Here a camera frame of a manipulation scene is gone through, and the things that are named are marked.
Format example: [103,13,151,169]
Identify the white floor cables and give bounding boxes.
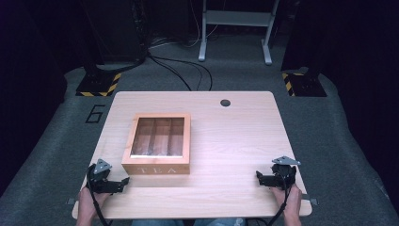
[149,0,220,50]

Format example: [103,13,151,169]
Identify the white metal desk frame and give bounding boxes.
[198,0,280,66]

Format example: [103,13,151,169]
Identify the black floor cables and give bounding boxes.
[146,51,215,92]

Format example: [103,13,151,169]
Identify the wooden tea box glass lid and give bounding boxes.
[120,112,192,176]

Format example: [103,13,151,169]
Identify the black stand base yellow stripes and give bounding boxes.
[280,71,327,98]
[75,71,122,98]

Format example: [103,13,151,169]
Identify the person's right hand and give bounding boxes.
[270,184,303,219]

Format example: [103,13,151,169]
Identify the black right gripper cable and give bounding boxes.
[266,174,292,226]

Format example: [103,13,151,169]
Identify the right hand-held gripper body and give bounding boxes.
[259,155,302,191]

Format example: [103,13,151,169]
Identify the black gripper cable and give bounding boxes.
[86,165,113,226]
[266,174,292,226]

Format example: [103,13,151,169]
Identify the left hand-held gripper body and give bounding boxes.
[86,158,125,194]

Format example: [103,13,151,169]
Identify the person's left hand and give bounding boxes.
[77,186,111,221]

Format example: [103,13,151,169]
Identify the black equipment stand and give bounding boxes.
[82,0,149,73]

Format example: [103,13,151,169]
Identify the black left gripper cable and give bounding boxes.
[86,165,113,226]

